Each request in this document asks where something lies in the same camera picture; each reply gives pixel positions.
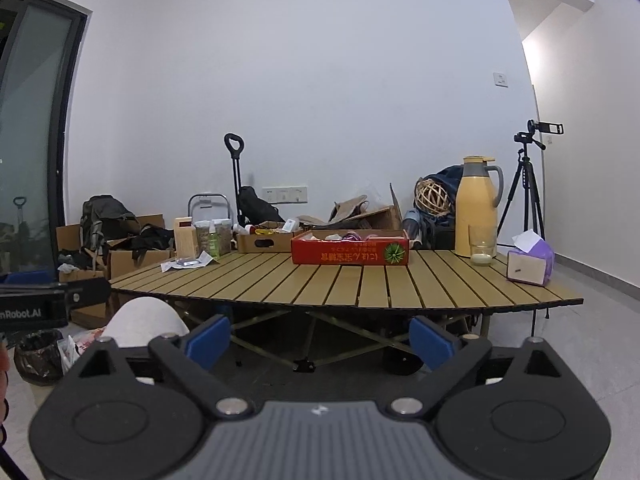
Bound yellow thermos jug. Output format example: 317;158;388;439
454;156;505;259

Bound grey backpack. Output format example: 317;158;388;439
80;195;142;269

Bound torn brown cardboard box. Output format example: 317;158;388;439
300;182;404;234

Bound medium brown cardboard box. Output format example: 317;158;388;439
105;246;177;282

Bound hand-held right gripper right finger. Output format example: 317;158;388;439
387;316;583;418

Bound person's left hand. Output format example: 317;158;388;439
0;347;11;427

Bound white wall socket strip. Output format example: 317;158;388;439
262;186;309;204

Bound clear plastic container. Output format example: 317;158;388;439
194;220;234;259

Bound black clothing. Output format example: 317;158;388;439
117;224;176;262

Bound wicker ball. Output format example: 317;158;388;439
414;177;454;218

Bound black trash bin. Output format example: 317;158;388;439
14;329;66;387

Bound crumpled papers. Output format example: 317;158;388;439
161;252;217;274

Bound dark framed glass door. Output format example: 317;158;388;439
0;0;94;282

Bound printed plastic bag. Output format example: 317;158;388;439
56;326;109;364

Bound clear glass cup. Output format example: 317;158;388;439
468;224;498;266

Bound small brown cardboard box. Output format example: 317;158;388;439
236;221;305;254

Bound purple tissue box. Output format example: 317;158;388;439
506;229;556;287

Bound black folding trolley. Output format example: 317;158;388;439
223;132;287;229

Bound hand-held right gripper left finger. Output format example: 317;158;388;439
62;315;253;418

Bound large brown cardboard box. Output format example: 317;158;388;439
56;214;167;284

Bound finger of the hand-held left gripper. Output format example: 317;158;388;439
0;276;112;307
0;270;55;286

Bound person's left leg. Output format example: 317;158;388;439
107;296;191;349

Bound red cardboard box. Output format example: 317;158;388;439
291;229;411;266

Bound black video camera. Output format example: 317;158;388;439
514;119;565;149

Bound dark blue cloth bag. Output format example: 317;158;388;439
417;165;464;227

